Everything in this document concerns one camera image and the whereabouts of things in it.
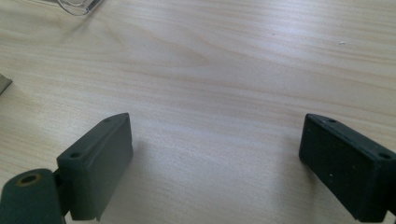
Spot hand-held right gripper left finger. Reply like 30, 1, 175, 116
55, 112, 134, 222

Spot clear acrylic book rack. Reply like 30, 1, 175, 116
31, 0, 106, 17

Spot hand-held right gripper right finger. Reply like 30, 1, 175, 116
298, 113, 396, 223

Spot black book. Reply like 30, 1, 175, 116
0, 73, 13, 96

